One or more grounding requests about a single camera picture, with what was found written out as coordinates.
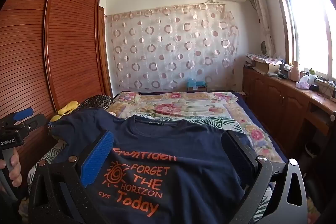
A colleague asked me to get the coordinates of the blue crumpled cloth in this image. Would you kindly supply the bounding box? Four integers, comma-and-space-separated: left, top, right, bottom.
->
186, 78, 207, 88

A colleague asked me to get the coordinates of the open cardboard box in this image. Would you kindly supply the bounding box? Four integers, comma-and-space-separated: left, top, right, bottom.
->
255, 59, 280, 75

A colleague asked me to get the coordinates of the leaf-print sheet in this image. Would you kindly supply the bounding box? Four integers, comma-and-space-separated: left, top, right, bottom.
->
26, 114, 229, 188

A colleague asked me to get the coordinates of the wooden framed window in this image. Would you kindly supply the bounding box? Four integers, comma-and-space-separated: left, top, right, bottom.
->
272, 0, 336, 81

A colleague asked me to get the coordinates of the navy blue printed T-shirt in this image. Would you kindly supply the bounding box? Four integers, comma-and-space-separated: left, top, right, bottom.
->
49, 108, 256, 224

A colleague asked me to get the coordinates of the person's left hand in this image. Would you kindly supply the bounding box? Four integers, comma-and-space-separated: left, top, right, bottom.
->
9, 147, 23, 187

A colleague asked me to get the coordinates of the circle-patterned sheer curtain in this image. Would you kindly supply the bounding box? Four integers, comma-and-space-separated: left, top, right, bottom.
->
104, 2, 241, 92

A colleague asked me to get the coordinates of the yellow plush toy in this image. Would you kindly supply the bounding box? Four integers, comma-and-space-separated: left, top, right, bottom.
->
50, 101, 79, 122

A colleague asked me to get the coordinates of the folded floral cloth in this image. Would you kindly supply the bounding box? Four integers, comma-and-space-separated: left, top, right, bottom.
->
245, 53, 284, 64

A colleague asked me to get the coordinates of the pink thermos jug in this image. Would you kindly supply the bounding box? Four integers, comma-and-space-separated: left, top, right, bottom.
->
290, 60, 301, 82

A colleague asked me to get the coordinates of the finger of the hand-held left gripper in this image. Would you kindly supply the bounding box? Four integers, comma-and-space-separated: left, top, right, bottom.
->
0, 107, 34, 130
21, 113, 49, 132

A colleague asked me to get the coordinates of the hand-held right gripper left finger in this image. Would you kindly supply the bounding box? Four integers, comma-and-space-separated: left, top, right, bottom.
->
28, 130, 115, 224

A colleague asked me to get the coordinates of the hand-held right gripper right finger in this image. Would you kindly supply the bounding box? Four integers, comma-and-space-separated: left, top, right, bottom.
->
222, 131, 308, 224

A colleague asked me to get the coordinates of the floral blanket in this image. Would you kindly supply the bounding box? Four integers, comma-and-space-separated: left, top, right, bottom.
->
108, 91, 287, 165

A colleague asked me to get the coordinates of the tied pale window curtain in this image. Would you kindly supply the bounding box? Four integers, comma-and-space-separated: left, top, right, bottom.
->
247, 0, 275, 56

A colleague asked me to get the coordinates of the wooden sideboard cabinet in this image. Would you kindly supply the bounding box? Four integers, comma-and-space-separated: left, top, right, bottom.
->
241, 66, 336, 167

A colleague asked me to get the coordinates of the dark circle-patterned cloth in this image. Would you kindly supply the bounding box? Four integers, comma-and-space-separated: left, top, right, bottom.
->
77, 94, 114, 112

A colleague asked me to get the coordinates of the wooden slatted wardrobe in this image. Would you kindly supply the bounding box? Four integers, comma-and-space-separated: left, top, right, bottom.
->
0, 0, 114, 188

